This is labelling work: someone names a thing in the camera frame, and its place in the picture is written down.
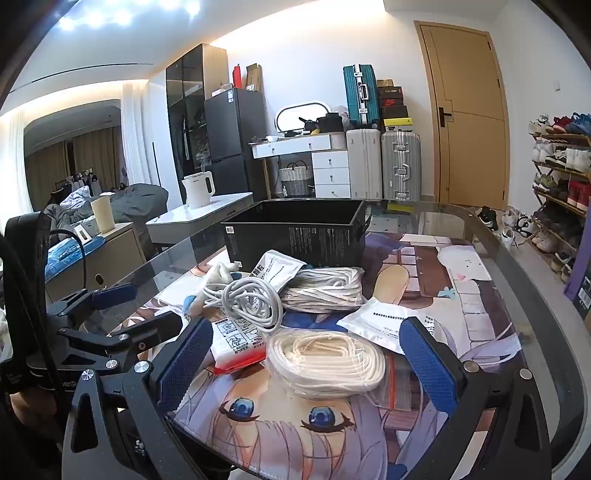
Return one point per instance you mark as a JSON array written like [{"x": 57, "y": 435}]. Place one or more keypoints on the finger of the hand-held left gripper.
[
  {"x": 152, "y": 330},
  {"x": 113, "y": 295}
]

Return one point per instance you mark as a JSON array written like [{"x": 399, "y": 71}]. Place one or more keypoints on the white electric kettle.
[{"x": 196, "y": 191}]

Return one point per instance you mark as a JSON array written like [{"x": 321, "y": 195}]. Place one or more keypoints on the printed cartoon desk mat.
[{"x": 461, "y": 295}]

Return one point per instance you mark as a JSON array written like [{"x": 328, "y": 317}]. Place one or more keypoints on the brown shoe box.
[{"x": 390, "y": 83}]

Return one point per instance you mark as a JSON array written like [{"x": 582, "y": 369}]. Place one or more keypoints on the wicker basket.
[{"x": 295, "y": 180}]

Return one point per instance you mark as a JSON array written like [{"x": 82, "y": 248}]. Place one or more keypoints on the wooden shoe rack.
[{"x": 561, "y": 184}]

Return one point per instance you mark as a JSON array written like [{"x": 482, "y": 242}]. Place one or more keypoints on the black refrigerator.
[{"x": 231, "y": 134}]

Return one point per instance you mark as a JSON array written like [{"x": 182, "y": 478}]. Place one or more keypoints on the group of white sneakers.
[{"x": 515, "y": 226}]

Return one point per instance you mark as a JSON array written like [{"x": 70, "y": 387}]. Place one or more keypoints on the light patterned floor rug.
[{"x": 392, "y": 221}]

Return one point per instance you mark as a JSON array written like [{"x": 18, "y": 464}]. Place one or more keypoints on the grey bean bag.
[{"x": 143, "y": 201}]

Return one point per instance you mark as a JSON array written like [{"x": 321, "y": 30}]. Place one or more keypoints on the dark glass cabinet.
[{"x": 184, "y": 106}]

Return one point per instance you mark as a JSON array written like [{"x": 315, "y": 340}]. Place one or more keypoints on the teal suitcase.
[{"x": 360, "y": 97}]

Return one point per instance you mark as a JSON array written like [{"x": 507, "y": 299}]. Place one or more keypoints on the white suitcase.
[{"x": 364, "y": 164}]

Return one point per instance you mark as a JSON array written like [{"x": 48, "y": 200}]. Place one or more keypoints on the red and white packet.
[{"x": 235, "y": 346}]

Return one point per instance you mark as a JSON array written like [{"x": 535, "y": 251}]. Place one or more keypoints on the person's left forearm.
[{"x": 23, "y": 443}]

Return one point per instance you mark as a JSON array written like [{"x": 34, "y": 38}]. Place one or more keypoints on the yellow and black shoe box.
[{"x": 397, "y": 125}]

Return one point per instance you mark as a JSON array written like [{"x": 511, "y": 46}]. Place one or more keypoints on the oval mirror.
[{"x": 295, "y": 115}]

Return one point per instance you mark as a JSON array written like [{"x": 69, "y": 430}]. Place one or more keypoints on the beige wooden cabinet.
[{"x": 115, "y": 258}]

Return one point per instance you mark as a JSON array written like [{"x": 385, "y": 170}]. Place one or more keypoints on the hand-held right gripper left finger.
[{"x": 184, "y": 364}]

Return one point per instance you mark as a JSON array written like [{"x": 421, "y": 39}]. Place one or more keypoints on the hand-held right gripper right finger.
[{"x": 425, "y": 369}]

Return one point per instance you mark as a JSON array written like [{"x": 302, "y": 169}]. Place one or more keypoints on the white sheer curtain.
[{"x": 136, "y": 134}]

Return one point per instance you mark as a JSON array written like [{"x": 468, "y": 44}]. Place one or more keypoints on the silver suitcase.
[{"x": 400, "y": 164}]

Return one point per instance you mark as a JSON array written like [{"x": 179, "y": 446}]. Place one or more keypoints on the beige paper bin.
[{"x": 104, "y": 214}]

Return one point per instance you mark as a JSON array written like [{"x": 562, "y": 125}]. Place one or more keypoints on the white printed sachet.
[{"x": 272, "y": 272}]

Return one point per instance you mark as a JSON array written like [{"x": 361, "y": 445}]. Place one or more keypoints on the white dressing desk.
[{"x": 330, "y": 170}]

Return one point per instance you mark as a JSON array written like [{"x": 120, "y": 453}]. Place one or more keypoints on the black pot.
[{"x": 328, "y": 122}]

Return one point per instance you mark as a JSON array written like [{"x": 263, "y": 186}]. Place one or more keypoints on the black cardboard box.
[{"x": 295, "y": 235}]

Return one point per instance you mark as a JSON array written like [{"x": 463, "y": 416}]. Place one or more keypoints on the brown curtains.
[{"x": 92, "y": 152}]

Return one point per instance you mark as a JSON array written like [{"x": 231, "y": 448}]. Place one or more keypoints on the wooden door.
[{"x": 466, "y": 115}]

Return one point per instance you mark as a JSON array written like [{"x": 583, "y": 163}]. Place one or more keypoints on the pile of clothes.
[{"x": 74, "y": 203}]

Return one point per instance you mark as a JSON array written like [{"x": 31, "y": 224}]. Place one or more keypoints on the purple box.
[{"x": 579, "y": 290}]

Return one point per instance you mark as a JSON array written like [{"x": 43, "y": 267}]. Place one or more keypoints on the black and orange shoe box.
[{"x": 391, "y": 92}]

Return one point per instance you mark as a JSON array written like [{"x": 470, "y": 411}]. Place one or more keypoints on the brown cardboard box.
[{"x": 254, "y": 77}]

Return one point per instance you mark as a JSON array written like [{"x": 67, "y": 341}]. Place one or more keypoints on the plain black shoe box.
[{"x": 395, "y": 113}]

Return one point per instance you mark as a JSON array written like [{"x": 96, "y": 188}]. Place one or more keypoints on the black and red shoe box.
[{"x": 393, "y": 102}]

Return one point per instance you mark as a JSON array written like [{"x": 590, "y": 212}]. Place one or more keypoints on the white foil packet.
[{"x": 383, "y": 323}]

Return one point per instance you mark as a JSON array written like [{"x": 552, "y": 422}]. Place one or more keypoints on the white side table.
[{"x": 194, "y": 219}]

